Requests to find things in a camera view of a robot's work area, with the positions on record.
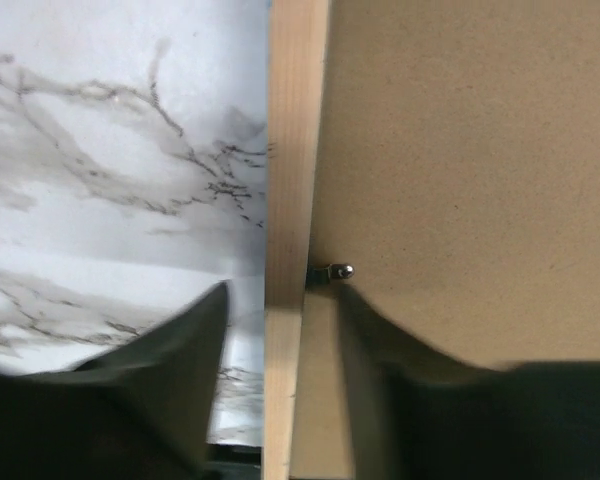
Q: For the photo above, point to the brown cardboard backing board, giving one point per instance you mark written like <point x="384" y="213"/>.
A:
<point x="457" y="191"/>

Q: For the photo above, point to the blue wooden picture frame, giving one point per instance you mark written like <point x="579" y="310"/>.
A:
<point x="298" y="32"/>

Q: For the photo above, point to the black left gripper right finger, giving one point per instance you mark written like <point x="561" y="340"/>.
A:
<point x="417" y="413"/>

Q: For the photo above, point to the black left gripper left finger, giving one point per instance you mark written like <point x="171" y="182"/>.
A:
<point x="141" y="411"/>

